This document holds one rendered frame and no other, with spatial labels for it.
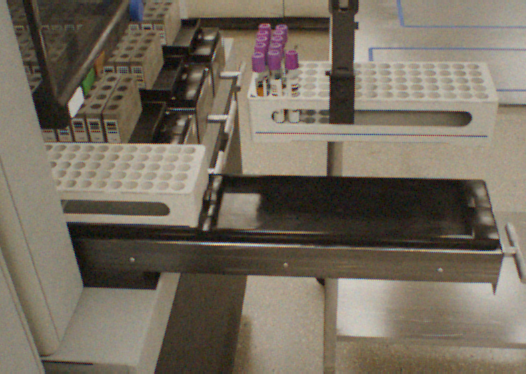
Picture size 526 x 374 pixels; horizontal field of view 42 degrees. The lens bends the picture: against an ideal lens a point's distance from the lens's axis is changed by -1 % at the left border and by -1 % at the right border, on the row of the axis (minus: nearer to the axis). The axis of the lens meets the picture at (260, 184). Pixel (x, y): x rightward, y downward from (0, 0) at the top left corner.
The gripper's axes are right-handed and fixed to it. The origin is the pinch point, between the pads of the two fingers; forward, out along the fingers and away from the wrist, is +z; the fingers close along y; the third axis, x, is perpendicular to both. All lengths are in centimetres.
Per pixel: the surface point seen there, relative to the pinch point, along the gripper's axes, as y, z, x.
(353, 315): 20, 64, -3
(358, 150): 122, 92, -5
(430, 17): 44.1, 10.1, -15.7
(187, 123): 7.6, 10.7, 22.5
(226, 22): 221, 89, 55
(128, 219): -16.6, 8.9, 24.6
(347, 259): -18.1, 12.7, -1.0
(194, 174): -12.8, 4.9, 17.0
